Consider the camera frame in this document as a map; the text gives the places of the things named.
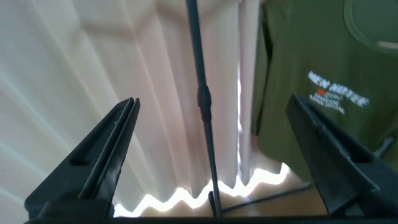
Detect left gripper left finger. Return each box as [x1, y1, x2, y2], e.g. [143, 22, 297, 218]
[24, 97, 141, 218]

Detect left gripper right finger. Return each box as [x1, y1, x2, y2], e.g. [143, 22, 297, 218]
[285, 93, 398, 216]

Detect green garment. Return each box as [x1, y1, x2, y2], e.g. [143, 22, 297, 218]
[251, 0, 398, 184]

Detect black clothes rack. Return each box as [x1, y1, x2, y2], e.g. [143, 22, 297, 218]
[185, 0, 396, 218]

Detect beige curtain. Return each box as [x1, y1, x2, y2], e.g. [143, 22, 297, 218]
[0, 0, 292, 218]

